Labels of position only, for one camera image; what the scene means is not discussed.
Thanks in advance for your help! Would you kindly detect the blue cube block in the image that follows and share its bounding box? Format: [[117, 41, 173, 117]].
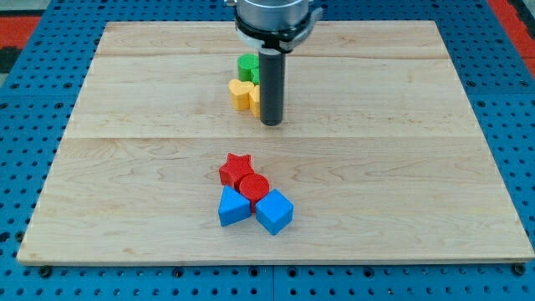
[[255, 189, 294, 235]]

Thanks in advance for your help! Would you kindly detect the yellow block behind rod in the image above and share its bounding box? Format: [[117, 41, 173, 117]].
[[248, 85, 261, 118]]

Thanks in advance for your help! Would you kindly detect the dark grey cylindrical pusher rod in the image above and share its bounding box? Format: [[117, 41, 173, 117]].
[[258, 53, 286, 126]]

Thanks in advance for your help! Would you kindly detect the red round block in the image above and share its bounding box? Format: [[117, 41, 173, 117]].
[[238, 174, 270, 213]]

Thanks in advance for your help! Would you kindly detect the green block behind rod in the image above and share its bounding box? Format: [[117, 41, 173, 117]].
[[251, 68, 260, 85]]

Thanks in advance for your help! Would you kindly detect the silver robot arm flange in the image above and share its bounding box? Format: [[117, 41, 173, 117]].
[[223, 0, 324, 55]]

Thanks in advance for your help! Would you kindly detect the green round block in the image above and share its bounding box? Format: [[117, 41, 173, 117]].
[[237, 54, 259, 82]]

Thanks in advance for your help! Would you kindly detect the red star block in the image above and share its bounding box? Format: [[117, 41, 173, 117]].
[[219, 153, 254, 190]]

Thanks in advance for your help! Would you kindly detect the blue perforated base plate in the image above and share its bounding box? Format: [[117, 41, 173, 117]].
[[1, 1, 534, 300]]

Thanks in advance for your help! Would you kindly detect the light wooden board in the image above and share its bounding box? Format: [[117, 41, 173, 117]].
[[18, 21, 534, 266]]

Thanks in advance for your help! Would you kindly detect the blue triangle block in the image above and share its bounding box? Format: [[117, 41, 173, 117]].
[[218, 186, 252, 227]]

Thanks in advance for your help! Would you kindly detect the yellow heart block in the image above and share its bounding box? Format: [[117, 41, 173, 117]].
[[228, 79, 254, 110]]

